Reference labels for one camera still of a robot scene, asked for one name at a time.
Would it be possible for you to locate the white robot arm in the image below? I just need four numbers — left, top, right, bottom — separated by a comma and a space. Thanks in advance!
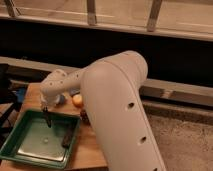
40, 51, 166, 171

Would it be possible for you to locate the blue object at left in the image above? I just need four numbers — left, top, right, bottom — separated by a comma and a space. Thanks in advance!
15, 88, 26, 103

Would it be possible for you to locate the blue sponge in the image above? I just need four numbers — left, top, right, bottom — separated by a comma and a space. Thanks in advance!
69, 89, 80, 97

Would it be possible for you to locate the orange fruit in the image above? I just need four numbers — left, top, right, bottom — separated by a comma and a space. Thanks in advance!
72, 94, 83, 108

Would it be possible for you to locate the dark grape bunch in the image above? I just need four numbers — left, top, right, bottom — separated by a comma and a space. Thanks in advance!
80, 109, 90, 125

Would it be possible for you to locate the green plastic tray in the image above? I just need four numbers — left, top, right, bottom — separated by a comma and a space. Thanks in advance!
0, 109, 80, 169

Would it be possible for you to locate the dark brown bar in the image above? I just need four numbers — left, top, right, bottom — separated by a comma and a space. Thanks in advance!
62, 125, 74, 148

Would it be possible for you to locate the wooden table board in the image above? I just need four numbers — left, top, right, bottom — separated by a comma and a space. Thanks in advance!
0, 83, 108, 171

